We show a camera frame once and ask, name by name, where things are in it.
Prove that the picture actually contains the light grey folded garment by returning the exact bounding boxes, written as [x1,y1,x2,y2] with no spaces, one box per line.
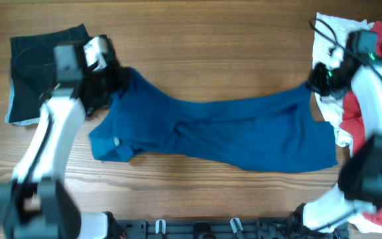
[5,79,41,127]

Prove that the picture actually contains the folded black shorts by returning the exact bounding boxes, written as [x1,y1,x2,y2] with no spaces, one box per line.
[9,23,119,124]

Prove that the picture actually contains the white t-shirt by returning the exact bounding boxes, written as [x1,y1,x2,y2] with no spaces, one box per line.
[312,13,382,149]

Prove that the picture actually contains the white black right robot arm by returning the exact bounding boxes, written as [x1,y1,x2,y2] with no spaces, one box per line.
[286,30,382,238]

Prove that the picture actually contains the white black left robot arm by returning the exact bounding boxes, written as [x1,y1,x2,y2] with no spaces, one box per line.
[0,36,127,238]

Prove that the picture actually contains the blue polo shirt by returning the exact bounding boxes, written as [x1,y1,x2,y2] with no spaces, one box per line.
[89,69,337,173]

